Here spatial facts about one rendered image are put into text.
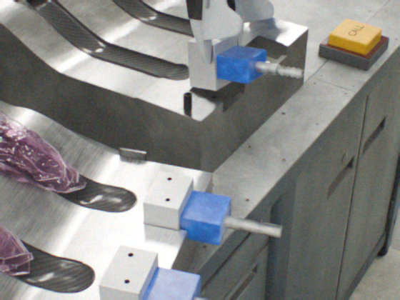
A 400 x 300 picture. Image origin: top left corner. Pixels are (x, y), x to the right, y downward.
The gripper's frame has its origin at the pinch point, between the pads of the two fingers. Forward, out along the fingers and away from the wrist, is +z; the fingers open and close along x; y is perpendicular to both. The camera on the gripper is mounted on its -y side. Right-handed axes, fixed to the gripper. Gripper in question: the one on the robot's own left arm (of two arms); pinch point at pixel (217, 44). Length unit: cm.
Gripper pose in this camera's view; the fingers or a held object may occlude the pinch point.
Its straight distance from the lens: 85.0
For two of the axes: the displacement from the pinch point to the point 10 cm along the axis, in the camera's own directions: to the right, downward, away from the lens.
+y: 8.6, 1.9, -4.8
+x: 5.2, -3.5, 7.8
